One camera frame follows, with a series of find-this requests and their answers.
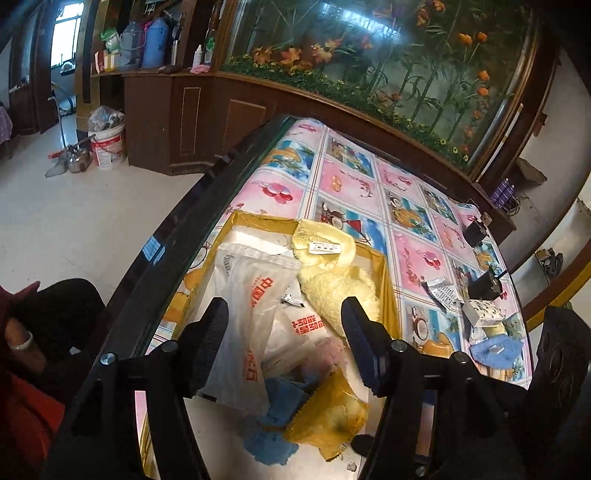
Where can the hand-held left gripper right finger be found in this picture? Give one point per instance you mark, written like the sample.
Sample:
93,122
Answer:
369,360

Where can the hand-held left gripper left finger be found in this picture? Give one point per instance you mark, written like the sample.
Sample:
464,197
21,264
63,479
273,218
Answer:
210,341

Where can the white plastic mailer bag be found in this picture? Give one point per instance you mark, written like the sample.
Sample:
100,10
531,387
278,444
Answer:
240,332
295,341

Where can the pink fluffy cloth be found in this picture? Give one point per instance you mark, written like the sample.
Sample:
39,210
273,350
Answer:
330,350

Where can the blue towel with white tag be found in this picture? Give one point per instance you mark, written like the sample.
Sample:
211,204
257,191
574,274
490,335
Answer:
494,350

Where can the yellow fluffy towel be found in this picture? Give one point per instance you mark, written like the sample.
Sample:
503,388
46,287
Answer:
332,290
501,331

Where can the yellow plastic bag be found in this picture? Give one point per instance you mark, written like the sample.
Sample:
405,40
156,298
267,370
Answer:
323,415

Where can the blue fluffy towel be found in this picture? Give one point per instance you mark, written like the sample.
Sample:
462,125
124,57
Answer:
277,397

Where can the small silver packet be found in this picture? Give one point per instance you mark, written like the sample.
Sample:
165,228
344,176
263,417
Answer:
292,297

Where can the white patterned tissue pack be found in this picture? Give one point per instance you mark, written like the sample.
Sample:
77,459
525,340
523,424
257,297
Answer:
482,314

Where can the white plastic packet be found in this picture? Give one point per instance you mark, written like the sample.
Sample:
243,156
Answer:
445,294

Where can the foam box with yellow tape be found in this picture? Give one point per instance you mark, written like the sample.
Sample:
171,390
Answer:
249,235

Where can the black boxy device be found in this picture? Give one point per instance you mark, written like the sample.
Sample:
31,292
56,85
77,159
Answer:
485,285

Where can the black device with tan knob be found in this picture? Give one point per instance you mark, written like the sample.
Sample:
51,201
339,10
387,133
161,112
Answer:
475,230

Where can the white plastic bucket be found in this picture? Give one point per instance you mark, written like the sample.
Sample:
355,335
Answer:
108,147

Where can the steel kettle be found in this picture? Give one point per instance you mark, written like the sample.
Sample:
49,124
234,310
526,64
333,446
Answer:
79,161

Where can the grey dustpan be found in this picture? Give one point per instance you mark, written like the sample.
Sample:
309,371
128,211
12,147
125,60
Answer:
56,167

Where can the crumpled plastic waste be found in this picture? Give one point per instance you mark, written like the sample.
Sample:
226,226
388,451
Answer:
105,117

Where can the small white bottle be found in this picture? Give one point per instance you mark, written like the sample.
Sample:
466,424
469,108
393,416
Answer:
198,55

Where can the green bottle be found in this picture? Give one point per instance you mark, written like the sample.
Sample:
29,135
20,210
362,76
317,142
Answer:
209,50

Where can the steel flask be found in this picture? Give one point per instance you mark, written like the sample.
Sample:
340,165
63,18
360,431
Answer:
175,51

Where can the red and white carton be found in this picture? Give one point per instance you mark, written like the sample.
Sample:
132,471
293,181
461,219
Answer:
107,61

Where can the floral covered table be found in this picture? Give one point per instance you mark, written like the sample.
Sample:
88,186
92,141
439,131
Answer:
3,122

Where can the blue thermos flask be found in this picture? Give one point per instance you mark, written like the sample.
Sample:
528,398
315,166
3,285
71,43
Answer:
154,44

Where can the grey-blue water jug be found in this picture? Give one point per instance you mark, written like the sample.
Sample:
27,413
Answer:
130,44

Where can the large fish tank with plants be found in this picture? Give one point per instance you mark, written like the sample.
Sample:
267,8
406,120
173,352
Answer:
369,46

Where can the green snack packet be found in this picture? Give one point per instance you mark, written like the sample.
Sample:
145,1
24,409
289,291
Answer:
111,40

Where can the brown wall shelf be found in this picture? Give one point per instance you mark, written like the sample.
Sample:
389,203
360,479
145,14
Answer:
531,170

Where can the dark wooden door frame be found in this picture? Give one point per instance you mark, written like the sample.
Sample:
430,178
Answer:
41,92

